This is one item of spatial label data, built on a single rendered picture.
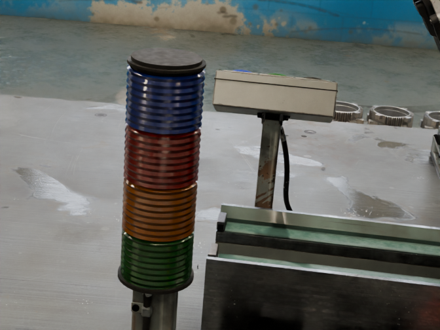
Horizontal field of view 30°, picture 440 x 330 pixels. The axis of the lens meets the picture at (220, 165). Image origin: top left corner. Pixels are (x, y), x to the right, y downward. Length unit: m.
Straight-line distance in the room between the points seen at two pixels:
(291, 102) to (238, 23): 5.38
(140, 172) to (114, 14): 5.97
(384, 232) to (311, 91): 0.22
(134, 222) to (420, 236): 0.51
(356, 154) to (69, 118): 0.61
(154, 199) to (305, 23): 5.92
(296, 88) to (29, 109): 0.85
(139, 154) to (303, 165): 1.00
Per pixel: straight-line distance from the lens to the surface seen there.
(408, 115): 3.62
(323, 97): 1.14
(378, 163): 1.68
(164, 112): 0.61
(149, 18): 6.55
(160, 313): 0.71
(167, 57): 0.63
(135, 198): 0.64
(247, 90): 1.14
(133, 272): 0.67
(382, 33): 6.61
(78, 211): 1.36
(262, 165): 1.18
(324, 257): 1.05
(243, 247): 1.05
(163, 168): 0.63
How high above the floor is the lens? 1.37
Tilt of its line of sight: 21 degrees down
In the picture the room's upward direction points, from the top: 4 degrees clockwise
